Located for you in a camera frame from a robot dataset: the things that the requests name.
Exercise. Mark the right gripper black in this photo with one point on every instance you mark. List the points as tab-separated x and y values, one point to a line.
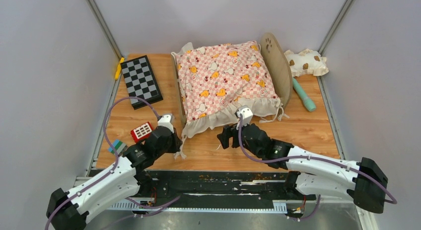
228	132

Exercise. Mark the pink checkered duck cushion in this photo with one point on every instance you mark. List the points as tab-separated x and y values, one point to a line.
227	80

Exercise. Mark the cream pillow brown spots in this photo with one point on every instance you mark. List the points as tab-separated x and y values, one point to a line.
306	62

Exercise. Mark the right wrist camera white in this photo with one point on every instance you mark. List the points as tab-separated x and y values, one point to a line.
245	115

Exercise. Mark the black grey chessboard box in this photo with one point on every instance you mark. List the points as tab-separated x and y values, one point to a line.
140	82

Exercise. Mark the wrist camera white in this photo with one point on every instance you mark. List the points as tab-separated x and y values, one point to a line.
166	120
245	115

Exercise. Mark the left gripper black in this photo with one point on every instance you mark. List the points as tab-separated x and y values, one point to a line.
177	141

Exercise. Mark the wooden pet bed striped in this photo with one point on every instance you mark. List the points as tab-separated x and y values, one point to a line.
278	67

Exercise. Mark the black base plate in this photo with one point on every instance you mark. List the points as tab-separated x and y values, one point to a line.
220	190

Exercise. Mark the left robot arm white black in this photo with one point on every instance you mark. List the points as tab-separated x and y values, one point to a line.
75	208

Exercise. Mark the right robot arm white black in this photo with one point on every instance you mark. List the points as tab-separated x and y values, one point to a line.
362	181

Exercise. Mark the teal cylindrical toy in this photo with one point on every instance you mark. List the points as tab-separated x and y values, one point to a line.
306	100

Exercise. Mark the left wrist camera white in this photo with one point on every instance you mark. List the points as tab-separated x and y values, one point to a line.
166	120

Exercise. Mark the red white window brick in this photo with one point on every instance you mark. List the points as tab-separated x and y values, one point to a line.
141	132

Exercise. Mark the yellow clip on frame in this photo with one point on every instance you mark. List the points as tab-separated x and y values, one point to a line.
119	68

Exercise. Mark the blue green grey block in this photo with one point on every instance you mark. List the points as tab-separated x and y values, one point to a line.
119	146

